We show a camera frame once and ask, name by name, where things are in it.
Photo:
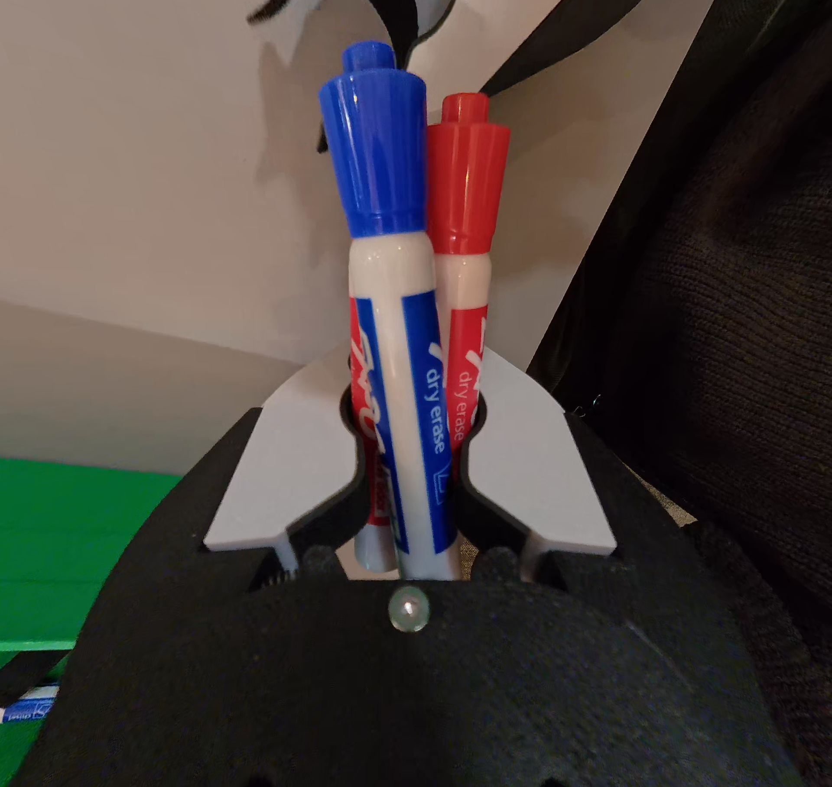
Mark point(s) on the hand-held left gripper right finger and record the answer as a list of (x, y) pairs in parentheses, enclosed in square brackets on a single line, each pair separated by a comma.
[(546, 475)]

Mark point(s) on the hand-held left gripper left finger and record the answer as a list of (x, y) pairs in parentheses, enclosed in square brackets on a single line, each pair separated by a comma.
[(279, 462)]

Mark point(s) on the red dry erase marker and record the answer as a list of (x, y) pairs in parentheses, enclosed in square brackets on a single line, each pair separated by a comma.
[(357, 322), (468, 183)]

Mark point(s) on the blue dry erase marker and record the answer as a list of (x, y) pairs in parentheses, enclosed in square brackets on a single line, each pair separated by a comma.
[(377, 150), (32, 706)]

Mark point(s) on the green plastic box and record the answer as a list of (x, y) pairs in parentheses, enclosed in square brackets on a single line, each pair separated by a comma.
[(65, 540)]

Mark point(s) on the person's dark knit sweater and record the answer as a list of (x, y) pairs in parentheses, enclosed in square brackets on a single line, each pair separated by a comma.
[(715, 280)]

